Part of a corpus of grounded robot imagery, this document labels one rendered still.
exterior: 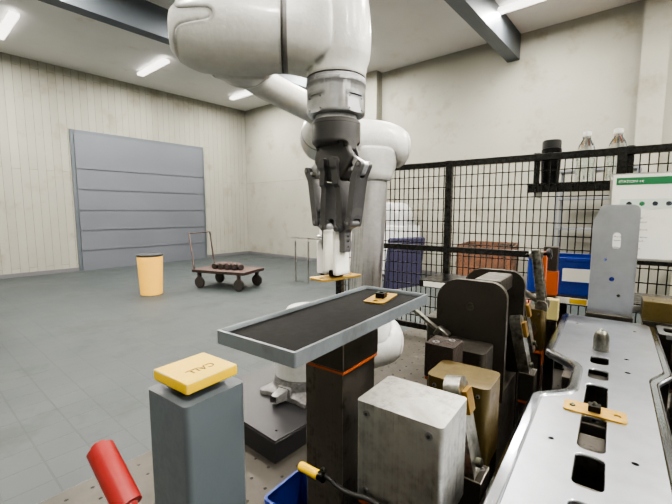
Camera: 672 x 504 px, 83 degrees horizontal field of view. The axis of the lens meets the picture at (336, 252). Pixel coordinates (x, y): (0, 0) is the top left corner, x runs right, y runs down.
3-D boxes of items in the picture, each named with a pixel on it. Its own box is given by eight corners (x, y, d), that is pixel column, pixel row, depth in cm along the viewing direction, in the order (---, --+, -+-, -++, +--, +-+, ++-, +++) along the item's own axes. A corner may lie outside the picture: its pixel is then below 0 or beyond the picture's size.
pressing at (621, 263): (632, 317, 115) (641, 204, 111) (586, 311, 122) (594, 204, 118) (632, 316, 115) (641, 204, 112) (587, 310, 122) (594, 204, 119)
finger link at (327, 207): (324, 158, 58) (318, 158, 59) (320, 231, 59) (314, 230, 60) (343, 160, 60) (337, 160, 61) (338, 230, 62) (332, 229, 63)
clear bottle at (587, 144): (593, 182, 146) (597, 129, 144) (573, 183, 150) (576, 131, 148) (593, 183, 152) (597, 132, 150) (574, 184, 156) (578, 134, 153)
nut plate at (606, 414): (562, 409, 62) (563, 402, 61) (564, 399, 65) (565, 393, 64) (627, 426, 57) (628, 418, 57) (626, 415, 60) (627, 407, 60)
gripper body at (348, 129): (299, 120, 59) (300, 181, 60) (337, 109, 52) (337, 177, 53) (335, 128, 64) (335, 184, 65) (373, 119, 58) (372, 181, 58)
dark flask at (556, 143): (558, 183, 153) (561, 138, 151) (538, 184, 157) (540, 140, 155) (560, 184, 159) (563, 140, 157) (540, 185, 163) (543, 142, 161)
